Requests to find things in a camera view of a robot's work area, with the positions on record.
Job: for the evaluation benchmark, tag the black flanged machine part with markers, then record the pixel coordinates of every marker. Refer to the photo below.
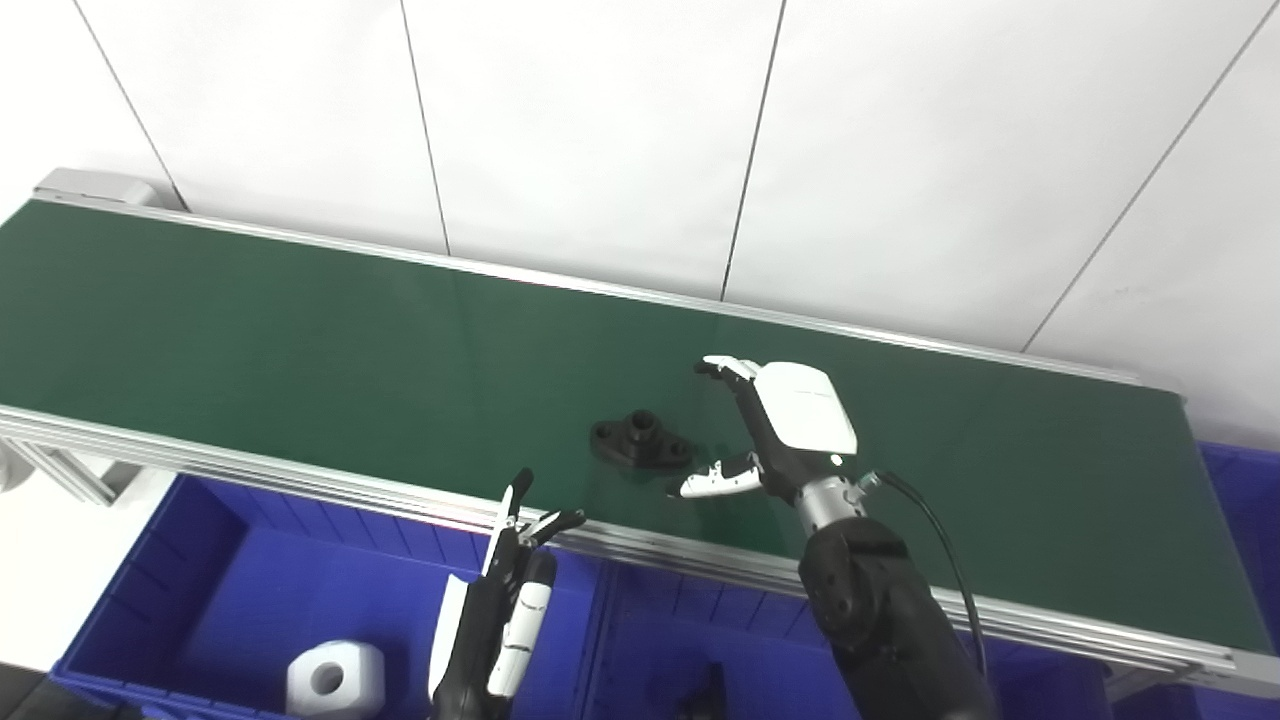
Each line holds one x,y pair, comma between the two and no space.
640,438

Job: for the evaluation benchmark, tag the blue bin with white part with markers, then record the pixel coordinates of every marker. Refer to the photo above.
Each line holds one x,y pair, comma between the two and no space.
250,580

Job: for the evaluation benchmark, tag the empty blue plastic bin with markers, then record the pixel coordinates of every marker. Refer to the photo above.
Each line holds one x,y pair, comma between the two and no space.
1240,500

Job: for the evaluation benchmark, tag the blue bin with black part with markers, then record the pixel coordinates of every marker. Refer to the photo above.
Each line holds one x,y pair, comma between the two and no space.
760,660

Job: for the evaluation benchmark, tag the white cube part with hole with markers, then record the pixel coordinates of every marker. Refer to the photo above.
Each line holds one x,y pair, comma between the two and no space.
335,680

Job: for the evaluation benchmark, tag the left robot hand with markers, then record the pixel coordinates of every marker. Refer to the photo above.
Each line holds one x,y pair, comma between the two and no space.
480,620

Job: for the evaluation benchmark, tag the green conveyor belt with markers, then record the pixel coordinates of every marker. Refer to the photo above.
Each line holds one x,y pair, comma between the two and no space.
350,340
650,545

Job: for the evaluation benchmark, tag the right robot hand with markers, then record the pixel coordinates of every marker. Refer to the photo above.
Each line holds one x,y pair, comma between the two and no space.
800,410

